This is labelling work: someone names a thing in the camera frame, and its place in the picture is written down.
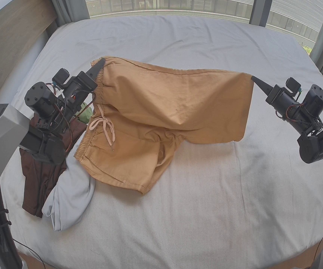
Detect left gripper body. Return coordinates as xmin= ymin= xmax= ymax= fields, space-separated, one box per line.
xmin=63 ymin=71 xmax=98 ymax=115

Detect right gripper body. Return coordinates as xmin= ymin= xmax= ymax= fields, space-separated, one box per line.
xmin=265 ymin=85 xmax=301 ymax=120

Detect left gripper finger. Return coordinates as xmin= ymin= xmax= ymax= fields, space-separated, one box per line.
xmin=87 ymin=58 xmax=106 ymax=81

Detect tan shorts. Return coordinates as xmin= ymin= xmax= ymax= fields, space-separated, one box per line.
xmin=73 ymin=56 xmax=255 ymax=195

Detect bed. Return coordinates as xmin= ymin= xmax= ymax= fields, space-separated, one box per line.
xmin=0 ymin=0 xmax=323 ymax=269

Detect green garment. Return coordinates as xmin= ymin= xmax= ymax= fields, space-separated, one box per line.
xmin=77 ymin=103 xmax=94 ymax=124

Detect brown garment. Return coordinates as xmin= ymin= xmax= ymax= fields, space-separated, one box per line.
xmin=20 ymin=121 xmax=86 ymax=218

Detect window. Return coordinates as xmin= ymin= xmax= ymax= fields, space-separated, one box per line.
xmin=82 ymin=0 xmax=323 ymax=43

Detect pale grey garment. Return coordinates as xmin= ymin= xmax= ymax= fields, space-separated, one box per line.
xmin=42 ymin=150 xmax=96 ymax=232

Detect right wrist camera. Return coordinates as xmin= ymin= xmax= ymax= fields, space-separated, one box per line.
xmin=286 ymin=77 xmax=303 ymax=95

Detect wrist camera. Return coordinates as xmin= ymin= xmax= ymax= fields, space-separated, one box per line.
xmin=286 ymin=77 xmax=303 ymax=95
xmin=52 ymin=68 xmax=78 ymax=88

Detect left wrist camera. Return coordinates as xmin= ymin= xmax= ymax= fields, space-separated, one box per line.
xmin=52 ymin=68 xmax=78 ymax=88

